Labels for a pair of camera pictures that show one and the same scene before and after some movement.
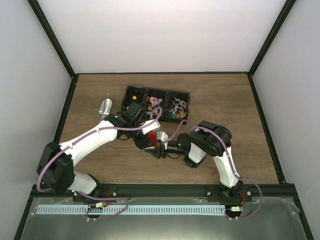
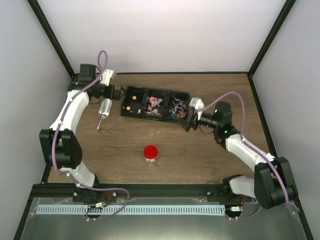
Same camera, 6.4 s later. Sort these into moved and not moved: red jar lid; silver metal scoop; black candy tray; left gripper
Moved: left gripper; red jar lid
Not moved: silver metal scoop; black candy tray
